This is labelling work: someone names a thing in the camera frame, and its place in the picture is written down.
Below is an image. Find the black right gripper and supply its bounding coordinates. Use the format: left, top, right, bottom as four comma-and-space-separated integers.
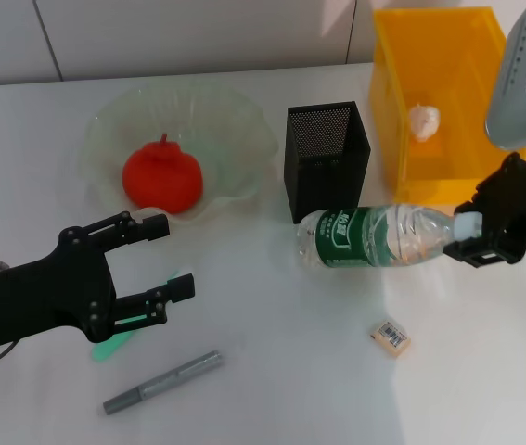
443, 150, 526, 271

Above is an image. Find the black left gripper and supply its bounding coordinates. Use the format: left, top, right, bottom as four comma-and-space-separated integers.
0, 210, 197, 353

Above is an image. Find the red-orange toy orange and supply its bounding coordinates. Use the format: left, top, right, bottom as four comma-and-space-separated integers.
121, 133, 204, 215

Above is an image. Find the clear green-label water bottle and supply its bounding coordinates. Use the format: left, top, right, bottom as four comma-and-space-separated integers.
295, 203, 482, 271

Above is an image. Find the white paper ball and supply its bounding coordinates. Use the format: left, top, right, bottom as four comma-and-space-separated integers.
408, 104, 443, 143

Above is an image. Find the green retractable pen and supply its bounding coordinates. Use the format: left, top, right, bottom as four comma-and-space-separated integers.
90, 264, 194, 365

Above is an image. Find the grey marker pen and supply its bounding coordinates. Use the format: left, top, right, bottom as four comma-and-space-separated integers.
102, 350, 225, 416

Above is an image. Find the green glass fruit bowl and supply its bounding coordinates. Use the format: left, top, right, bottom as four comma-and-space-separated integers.
76, 87, 278, 223

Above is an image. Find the beige eraser with barcode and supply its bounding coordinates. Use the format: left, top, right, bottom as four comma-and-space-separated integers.
368, 319, 412, 357

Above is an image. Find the black mesh pen holder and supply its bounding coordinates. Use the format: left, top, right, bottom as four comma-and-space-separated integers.
283, 100, 373, 226

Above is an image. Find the yellow plastic bin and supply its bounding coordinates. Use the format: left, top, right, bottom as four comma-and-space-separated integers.
366, 5, 526, 205

